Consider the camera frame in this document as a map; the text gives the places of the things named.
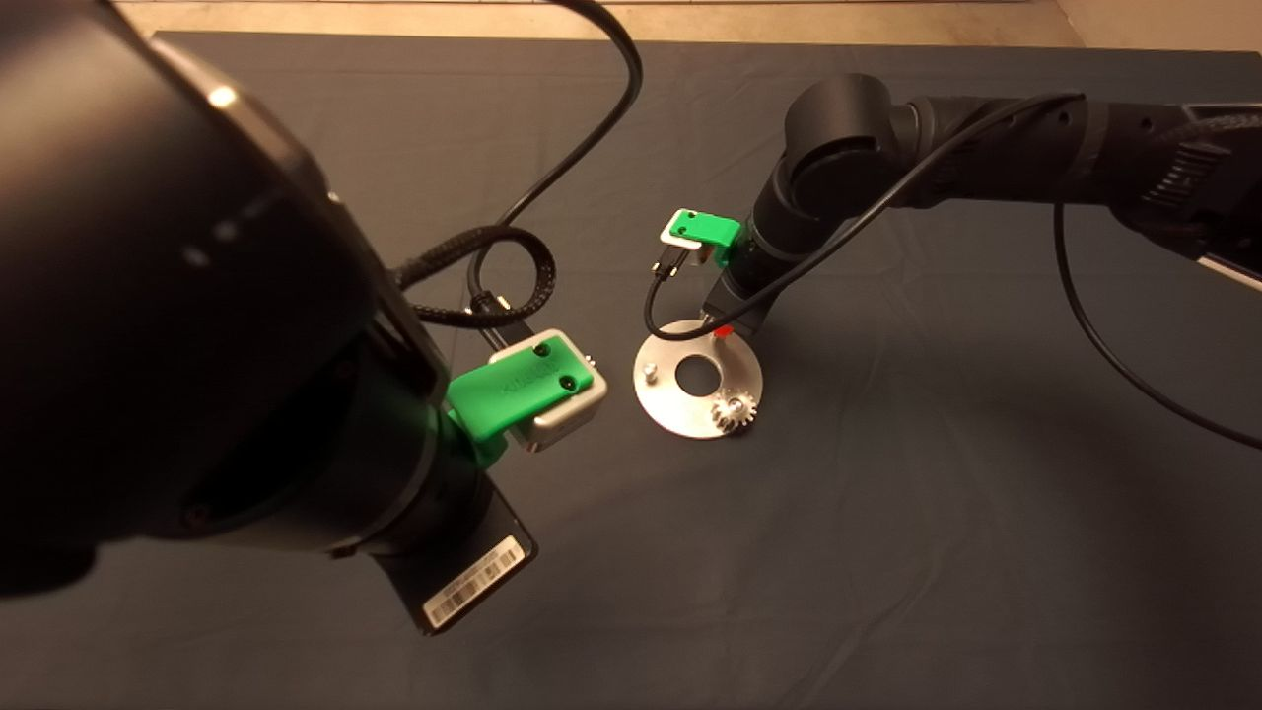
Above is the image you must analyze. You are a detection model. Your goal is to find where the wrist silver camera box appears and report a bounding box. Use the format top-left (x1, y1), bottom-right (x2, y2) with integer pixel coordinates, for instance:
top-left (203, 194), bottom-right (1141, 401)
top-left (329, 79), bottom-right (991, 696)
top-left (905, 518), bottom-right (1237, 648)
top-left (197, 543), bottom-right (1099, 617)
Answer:
top-left (658, 209), bottom-right (713, 265)
top-left (488, 328), bottom-right (609, 454)

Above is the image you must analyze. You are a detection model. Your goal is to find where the left wrist green camera mount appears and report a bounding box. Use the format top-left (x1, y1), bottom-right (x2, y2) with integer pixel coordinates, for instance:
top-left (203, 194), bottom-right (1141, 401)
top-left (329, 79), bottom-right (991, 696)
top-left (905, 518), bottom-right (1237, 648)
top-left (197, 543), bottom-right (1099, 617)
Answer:
top-left (446, 335), bottom-right (595, 468)

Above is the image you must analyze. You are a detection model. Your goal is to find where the wrist green camera mount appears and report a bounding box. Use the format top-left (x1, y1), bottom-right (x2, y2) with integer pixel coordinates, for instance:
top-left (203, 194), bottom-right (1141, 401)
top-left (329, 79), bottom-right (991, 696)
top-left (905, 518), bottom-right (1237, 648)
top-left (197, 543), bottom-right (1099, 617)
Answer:
top-left (668, 210), bottom-right (742, 269)
top-left (446, 335), bottom-right (595, 468)

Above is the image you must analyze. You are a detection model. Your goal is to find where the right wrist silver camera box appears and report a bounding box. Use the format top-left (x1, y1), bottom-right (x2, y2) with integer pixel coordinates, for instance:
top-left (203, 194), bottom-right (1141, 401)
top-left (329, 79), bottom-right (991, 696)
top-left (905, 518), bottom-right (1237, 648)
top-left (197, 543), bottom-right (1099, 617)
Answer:
top-left (658, 209), bottom-right (713, 265)

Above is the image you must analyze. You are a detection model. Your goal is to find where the black braided cable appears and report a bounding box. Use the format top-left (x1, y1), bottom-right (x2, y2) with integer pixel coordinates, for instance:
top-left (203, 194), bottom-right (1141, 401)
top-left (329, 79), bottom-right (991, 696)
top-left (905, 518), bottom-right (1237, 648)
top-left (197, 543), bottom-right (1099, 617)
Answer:
top-left (394, 225), bottom-right (558, 329)

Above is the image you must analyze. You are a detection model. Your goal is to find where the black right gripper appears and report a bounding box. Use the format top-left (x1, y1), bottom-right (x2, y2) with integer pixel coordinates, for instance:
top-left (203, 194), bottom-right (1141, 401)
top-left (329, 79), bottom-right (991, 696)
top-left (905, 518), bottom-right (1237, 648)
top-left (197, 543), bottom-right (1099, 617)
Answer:
top-left (702, 271), bottom-right (775, 342)

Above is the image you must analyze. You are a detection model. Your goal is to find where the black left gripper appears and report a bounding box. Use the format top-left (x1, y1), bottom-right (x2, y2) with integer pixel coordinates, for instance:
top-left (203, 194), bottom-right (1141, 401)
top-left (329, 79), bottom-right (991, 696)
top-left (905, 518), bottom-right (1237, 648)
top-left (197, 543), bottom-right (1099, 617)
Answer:
top-left (373, 483), bottom-right (538, 636)

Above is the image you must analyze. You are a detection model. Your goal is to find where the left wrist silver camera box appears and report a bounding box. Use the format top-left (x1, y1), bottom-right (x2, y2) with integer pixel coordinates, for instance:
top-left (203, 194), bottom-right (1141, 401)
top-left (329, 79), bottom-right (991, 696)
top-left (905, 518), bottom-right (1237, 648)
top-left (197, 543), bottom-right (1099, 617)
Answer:
top-left (488, 328), bottom-right (609, 454)

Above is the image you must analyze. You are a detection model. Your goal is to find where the right wrist green camera mount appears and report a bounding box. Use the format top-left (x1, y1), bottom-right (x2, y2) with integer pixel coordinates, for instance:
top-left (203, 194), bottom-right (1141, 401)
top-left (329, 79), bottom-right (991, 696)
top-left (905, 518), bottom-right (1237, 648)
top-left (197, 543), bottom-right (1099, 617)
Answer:
top-left (668, 210), bottom-right (742, 269)

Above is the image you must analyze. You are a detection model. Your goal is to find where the round metal carrier plate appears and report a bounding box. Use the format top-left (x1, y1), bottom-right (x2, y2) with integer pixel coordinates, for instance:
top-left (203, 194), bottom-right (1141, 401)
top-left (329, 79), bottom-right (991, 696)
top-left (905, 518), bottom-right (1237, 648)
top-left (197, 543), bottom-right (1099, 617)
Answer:
top-left (632, 318), bottom-right (766, 441)

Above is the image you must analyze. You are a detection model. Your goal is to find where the dark table cloth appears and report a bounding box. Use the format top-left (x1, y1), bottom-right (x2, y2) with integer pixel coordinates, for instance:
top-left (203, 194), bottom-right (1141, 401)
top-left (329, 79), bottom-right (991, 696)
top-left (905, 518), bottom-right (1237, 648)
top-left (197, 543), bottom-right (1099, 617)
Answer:
top-left (0, 30), bottom-right (1262, 710)

